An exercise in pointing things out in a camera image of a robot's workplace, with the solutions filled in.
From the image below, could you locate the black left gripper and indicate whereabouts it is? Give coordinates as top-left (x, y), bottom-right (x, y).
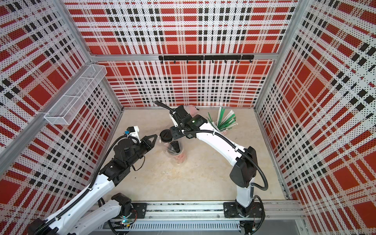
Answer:
top-left (126, 134), bottom-right (157, 168)

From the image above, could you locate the clear plastic carrier bag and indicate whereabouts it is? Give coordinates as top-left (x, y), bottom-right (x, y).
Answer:
top-left (158, 129), bottom-right (187, 165)

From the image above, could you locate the red milk tea cup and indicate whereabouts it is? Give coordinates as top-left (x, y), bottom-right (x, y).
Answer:
top-left (159, 129), bottom-right (173, 148)
top-left (168, 141), bottom-right (186, 164)

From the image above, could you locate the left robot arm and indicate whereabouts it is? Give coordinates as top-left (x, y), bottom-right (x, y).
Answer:
top-left (27, 134), bottom-right (158, 235)

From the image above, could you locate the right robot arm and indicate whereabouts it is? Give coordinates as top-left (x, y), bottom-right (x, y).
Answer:
top-left (169, 105), bottom-right (257, 217)

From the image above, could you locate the pink plush toy red dress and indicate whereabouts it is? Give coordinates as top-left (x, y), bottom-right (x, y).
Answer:
top-left (184, 105), bottom-right (199, 117)

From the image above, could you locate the wide white wrapped straw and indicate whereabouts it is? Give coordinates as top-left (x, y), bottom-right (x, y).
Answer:
top-left (218, 110), bottom-right (235, 125)

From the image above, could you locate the green wrapped straw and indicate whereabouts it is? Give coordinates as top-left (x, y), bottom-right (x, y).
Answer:
top-left (218, 113), bottom-right (237, 131)

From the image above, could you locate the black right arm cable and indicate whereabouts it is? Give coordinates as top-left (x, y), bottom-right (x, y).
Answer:
top-left (154, 100), bottom-right (269, 191)

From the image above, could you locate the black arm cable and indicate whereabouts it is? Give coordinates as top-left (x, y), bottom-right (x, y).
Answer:
top-left (33, 134), bottom-right (140, 235)
top-left (154, 100), bottom-right (269, 191)

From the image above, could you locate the black wall hook rail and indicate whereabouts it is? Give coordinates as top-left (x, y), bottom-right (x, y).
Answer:
top-left (158, 54), bottom-right (255, 62)

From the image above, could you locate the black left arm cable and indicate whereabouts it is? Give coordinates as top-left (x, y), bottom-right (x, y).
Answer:
top-left (33, 134), bottom-right (140, 235)

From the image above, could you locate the white wire mesh basket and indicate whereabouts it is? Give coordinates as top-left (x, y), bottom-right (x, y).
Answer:
top-left (44, 64), bottom-right (107, 125)

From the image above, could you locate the metal base rail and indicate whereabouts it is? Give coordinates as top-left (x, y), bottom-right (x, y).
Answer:
top-left (112, 199), bottom-right (309, 235)

